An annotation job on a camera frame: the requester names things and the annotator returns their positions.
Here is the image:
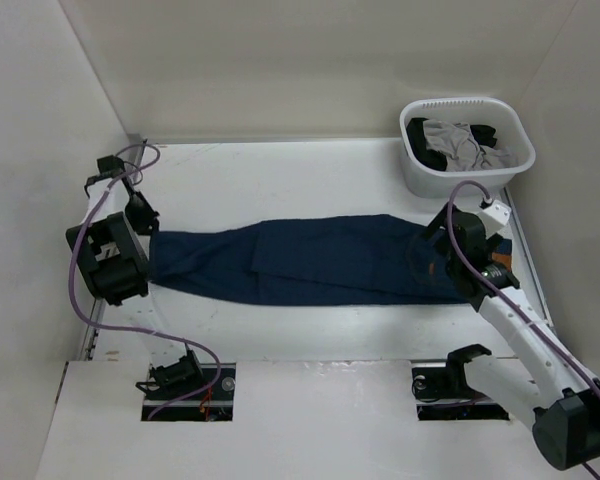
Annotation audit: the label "dark blue denim trousers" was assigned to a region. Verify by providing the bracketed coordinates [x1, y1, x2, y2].
[149, 214, 466, 307]

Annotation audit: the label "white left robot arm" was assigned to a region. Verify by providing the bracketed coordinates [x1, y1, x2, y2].
[66, 155, 206, 399]

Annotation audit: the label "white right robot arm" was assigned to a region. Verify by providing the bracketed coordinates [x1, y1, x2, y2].
[423, 202, 600, 471]

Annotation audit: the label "white plastic laundry basket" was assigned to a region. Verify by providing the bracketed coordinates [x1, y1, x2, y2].
[399, 97, 536, 198]

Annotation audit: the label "grey garment in basket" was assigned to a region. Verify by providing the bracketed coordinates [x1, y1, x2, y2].
[423, 119, 518, 172]

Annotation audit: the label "black garment in basket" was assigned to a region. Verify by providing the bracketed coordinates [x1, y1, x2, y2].
[406, 117, 501, 172]

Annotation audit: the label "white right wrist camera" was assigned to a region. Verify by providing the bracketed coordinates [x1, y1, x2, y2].
[477, 199, 511, 239]

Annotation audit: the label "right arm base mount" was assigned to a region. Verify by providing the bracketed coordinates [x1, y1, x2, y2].
[411, 362, 510, 421]

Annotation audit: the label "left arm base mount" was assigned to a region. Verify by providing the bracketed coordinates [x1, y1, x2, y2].
[135, 349, 237, 423]

